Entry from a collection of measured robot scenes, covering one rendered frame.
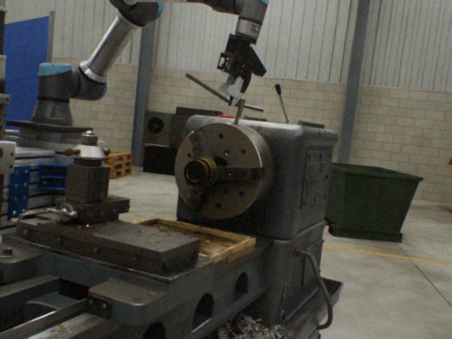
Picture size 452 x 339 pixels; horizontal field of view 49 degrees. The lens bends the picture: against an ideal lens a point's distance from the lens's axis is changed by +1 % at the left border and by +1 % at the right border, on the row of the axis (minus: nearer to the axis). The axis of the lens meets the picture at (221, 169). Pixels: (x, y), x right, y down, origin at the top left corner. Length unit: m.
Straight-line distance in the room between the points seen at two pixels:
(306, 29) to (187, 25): 2.77
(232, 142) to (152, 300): 0.75
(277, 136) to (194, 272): 0.74
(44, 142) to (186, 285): 1.05
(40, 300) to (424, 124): 11.16
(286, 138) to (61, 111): 0.83
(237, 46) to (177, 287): 0.80
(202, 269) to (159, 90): 11.05
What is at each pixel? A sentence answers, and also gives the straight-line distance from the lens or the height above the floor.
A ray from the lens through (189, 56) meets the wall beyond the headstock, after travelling 11.99.
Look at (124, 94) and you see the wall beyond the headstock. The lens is 12.32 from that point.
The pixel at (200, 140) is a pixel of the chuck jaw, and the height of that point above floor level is 1.17.
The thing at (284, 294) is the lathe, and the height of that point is 0.67.
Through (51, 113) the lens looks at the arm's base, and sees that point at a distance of 1.91.
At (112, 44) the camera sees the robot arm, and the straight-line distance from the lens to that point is 1.92.
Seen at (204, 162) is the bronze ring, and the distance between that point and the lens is 1.45.
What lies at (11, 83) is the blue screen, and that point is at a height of 1.48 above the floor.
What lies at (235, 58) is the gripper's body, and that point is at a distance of 1.49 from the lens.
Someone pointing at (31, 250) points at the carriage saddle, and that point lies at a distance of 1.19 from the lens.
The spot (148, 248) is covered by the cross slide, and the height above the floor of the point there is 0.97.
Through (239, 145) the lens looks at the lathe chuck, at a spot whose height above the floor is 1.17.
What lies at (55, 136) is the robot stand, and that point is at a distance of 1.89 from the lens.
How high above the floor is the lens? 1.23
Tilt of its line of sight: 5 degrees down
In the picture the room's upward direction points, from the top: 6 degrees clockwise
